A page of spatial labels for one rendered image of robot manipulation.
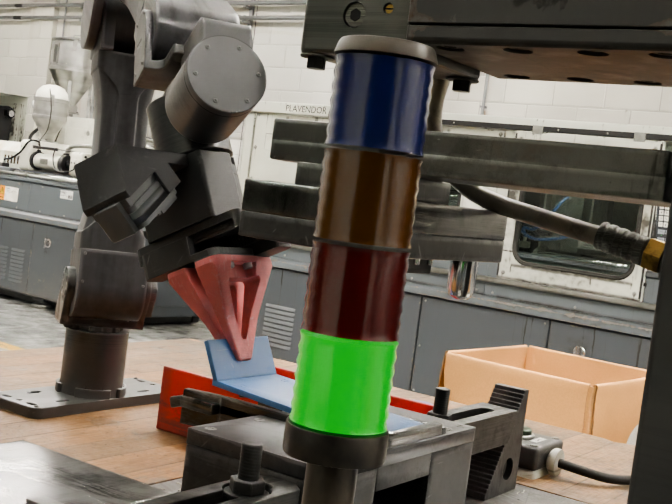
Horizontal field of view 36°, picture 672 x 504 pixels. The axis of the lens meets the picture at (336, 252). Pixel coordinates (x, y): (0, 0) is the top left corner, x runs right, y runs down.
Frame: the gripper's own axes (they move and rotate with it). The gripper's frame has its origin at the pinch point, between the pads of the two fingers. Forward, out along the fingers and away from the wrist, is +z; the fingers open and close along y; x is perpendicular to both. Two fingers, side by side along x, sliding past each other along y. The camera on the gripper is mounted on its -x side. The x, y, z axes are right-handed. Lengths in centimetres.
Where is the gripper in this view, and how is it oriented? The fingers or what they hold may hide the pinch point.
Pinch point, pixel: (238, 350)
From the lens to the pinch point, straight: 76.8
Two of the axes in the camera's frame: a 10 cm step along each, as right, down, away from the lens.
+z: 2.4, 9.5, -1.9
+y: 8.0, -3.0, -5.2
